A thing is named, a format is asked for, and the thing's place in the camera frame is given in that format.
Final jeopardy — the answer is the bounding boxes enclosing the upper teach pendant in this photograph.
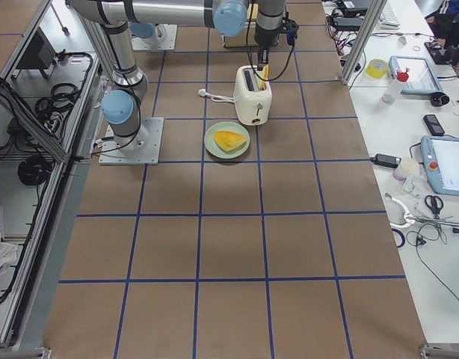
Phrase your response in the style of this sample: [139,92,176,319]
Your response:
[389,55,443,95]

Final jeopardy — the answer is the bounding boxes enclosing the aluminium frame post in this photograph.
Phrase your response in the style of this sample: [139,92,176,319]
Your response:
[339,0,386,85]

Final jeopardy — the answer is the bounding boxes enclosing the white toaster power cord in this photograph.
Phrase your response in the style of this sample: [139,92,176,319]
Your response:
[197,89,236,103]

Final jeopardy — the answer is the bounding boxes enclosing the white paper cup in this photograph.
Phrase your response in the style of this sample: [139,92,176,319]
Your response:
[392,158,419,181]

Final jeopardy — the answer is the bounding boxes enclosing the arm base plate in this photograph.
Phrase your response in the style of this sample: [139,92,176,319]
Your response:
[129,22,178,52]
[99,117,164,165]

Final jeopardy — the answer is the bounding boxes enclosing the black scissors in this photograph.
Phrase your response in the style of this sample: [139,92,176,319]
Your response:
[424,194,444,219]

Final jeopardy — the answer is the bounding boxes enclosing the light green plate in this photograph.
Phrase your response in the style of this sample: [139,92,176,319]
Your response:
[204,121,250,159]

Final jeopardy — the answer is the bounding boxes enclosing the teach pendant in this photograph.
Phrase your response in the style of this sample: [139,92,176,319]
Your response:
[420,136,459,197]
[389,55,443,95]

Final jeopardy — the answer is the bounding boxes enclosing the red capped squeeze bottle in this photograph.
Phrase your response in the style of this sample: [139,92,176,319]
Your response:
[381,68,409,104]

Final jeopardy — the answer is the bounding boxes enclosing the lower teach pendant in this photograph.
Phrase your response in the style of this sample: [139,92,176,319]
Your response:
[420,136,459,197]

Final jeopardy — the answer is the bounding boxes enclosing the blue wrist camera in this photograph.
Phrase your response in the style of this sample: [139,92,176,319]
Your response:
[281,18,299,47]

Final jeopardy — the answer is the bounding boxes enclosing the white two-slot toaster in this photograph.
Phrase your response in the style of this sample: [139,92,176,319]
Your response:
[233,66,272,126]

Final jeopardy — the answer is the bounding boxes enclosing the wire and wood shelf box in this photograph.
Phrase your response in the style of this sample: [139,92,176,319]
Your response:
[221,4,281,49]

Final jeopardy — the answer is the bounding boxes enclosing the bread slice in toaster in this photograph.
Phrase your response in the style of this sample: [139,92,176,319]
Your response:
[255,64,269,90]

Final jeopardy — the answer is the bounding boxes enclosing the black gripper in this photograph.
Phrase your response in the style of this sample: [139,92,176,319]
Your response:
[254,26,279,71]

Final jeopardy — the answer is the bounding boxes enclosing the yellow tape roll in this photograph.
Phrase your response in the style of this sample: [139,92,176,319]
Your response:
[366,58,388,79]

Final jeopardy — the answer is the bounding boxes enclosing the toasted bread on plate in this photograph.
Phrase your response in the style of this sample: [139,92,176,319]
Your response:
[213,131,247,152]

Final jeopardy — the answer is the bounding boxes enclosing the black power adapter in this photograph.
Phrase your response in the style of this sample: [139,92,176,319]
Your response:
[370,153,401,168]

